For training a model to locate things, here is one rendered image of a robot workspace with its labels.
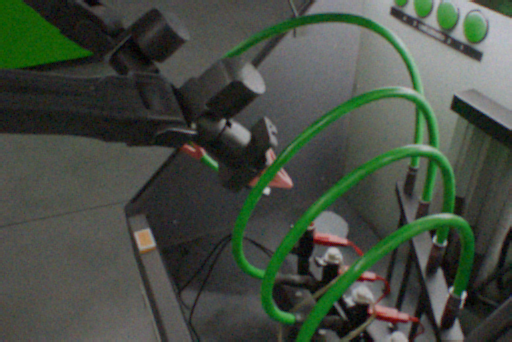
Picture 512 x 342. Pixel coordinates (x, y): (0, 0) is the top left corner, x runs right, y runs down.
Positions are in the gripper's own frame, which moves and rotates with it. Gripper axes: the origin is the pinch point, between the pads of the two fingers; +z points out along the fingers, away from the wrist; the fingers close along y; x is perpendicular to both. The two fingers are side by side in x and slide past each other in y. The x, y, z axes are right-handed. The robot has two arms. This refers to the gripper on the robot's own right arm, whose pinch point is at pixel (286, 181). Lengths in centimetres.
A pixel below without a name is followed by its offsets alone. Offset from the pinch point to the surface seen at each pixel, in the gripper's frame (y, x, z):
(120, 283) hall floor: -123, 88, 47
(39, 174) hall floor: -159, 172, 12
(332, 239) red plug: -3.4, -0.9, 14.3
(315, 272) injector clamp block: -11.7, 0.6, 19.8
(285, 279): -8.7, -9.6, 6.1
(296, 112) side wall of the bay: -0.6, 34.7, 13.0
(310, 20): 18.2, 8.4, -11.9
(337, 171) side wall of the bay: -7, 38, 36
